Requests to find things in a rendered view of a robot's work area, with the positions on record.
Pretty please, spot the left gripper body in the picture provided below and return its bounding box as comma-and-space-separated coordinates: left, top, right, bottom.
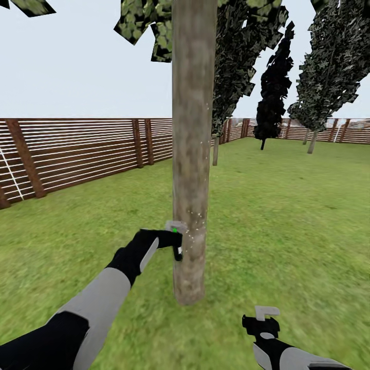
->
162, 230, 182, 248

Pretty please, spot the pesticide atomizer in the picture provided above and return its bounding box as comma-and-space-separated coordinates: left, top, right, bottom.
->
173, 247, 183, 262

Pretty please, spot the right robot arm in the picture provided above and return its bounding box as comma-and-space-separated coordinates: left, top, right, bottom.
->
242, 306, 350, 370

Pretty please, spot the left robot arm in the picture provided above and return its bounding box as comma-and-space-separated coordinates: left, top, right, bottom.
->
0, 220, 187, 370

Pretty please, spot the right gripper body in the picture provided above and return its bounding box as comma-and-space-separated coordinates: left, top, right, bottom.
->
245, 317, 279, 339

